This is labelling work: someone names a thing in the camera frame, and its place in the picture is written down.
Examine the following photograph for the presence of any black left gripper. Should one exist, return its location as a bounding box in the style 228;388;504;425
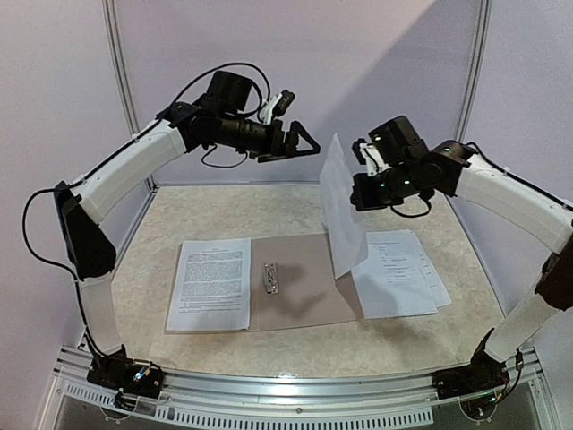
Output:
220;114;322;165

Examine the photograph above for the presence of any brown paper folder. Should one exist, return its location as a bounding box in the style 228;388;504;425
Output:
164;232;364;335

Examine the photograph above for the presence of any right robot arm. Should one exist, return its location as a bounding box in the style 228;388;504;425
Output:
350;116;572;391

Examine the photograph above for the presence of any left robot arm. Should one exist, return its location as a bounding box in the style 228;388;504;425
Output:
29;63;321;389

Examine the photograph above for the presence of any metal folder clip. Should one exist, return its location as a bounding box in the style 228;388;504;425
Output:
262;262;279;295

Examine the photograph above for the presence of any stack of printed papers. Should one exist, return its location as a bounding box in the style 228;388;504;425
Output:
352;230;452;319

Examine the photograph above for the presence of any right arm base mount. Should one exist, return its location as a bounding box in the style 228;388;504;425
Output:
431;357;512;400

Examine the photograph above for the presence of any aluminium front rail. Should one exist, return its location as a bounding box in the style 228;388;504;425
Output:
52;344;545;409

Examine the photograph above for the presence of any perforated white cable tray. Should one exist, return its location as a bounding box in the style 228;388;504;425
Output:
53;382;435;429

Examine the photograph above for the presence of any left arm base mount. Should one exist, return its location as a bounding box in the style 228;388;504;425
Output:
87;356;165;400

